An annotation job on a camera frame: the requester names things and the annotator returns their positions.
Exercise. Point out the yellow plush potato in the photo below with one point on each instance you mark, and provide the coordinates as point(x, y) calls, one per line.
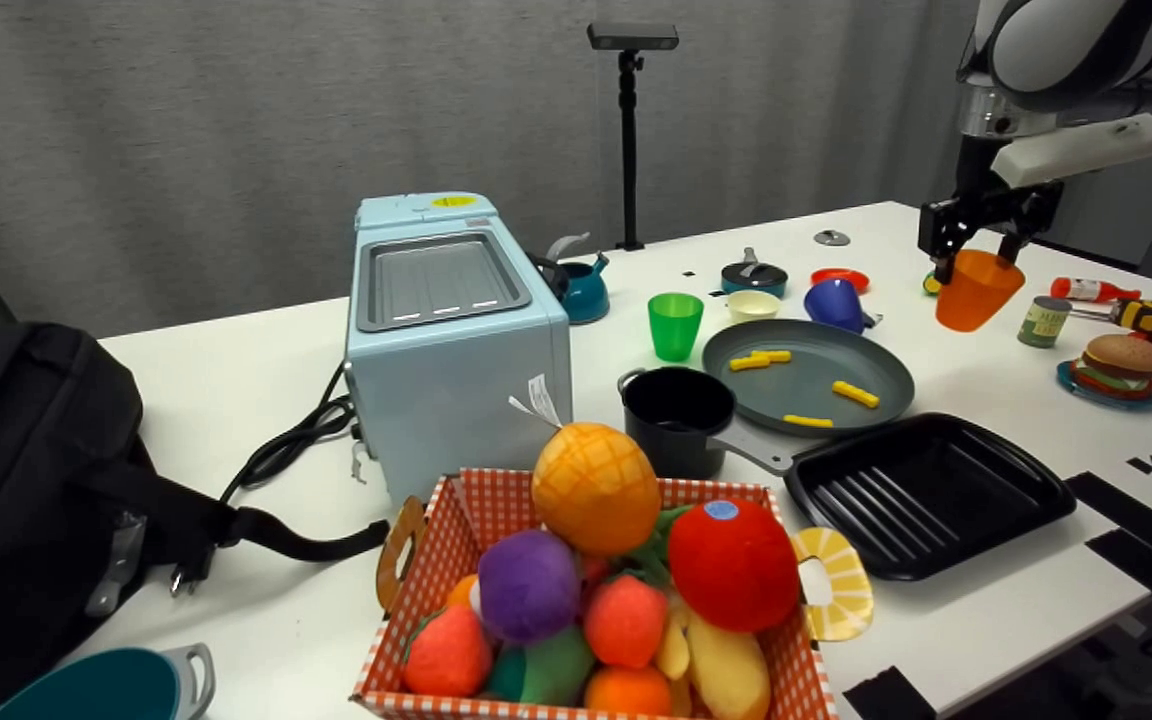
point(730, 675)

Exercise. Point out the blue plastic cup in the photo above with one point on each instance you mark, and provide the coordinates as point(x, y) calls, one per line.
point(837, 304)

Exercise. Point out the black grill tray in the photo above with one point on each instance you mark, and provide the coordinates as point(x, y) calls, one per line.
point(929, 500)

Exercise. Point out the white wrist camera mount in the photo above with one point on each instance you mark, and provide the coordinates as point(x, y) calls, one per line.
point(1083, 146)

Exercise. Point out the grey round plate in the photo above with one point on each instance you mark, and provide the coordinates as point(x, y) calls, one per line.
point(809, 392)

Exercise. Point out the green label toy can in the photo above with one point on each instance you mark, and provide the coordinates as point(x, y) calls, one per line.
point(1045, 325)

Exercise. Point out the small orange plush piece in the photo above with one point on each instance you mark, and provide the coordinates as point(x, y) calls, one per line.
point(461, 592)

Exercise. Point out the small yellow plush piece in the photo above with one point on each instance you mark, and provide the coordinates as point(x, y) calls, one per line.
point(674, 644)

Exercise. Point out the black camera stand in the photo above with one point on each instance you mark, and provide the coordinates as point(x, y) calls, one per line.
point(629, 134)

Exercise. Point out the purple plush fruit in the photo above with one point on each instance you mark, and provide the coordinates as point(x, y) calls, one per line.
point(530, 585)

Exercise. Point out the green plush vegetable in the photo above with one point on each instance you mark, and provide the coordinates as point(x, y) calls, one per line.
point(548, 666)

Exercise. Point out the grey table grommet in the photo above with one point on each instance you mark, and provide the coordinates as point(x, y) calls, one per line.
point(833, 239)

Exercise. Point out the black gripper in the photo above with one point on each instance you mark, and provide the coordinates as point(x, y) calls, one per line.
point(982, 187)

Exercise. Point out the toy burger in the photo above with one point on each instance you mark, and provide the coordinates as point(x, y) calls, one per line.
point(1122, 362)

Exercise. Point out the orange checked fruit basket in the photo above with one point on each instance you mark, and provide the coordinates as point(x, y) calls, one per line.
point(482, 512)

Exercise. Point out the cream small bowl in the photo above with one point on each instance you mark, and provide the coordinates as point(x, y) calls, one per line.
point(752, 304)

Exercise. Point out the green plastic cup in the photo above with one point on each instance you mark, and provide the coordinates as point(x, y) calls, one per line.
point(674, 325)

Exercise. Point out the light blue toaster oven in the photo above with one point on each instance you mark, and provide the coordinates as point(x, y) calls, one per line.
point(459, 384)

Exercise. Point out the teal pot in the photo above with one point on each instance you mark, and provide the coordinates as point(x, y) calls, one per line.
point(99, 685)

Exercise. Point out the yellow toy pineapple slice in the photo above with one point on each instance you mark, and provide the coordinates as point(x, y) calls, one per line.
point(849, 585)

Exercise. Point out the red plush tomato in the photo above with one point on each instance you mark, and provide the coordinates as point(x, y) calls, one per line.
point(735, 566)

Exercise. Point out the light grey curtain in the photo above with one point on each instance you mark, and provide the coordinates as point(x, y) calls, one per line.
point(200, 134)

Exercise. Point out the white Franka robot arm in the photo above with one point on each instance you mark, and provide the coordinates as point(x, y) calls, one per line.
point(1069, 41)

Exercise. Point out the teal small plate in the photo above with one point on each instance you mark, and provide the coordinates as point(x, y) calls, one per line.
point(1110, 403)

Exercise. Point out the large black tape patch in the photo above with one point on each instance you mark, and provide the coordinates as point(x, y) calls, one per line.
point(1136, 524)

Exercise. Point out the yellow toy fry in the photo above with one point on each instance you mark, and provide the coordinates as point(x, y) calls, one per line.
point(746, 362)
point(856, 392)
point(809, 422)
point(776, 352)

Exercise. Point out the red orange plush fruit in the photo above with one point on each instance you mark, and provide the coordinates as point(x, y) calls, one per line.
point(626, 621)
point(446, 653)

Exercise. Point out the small orange plush citrus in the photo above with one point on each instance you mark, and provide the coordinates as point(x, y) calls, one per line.
point(629, 688)

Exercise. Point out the black backpack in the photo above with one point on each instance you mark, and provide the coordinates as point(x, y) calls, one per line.
point(29, 507)

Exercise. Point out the red toy ketchup bottle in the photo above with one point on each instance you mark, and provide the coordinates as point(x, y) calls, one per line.
point(1091, 289)

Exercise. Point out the orange plastic cup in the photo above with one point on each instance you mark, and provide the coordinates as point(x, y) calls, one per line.
point(976, 297)

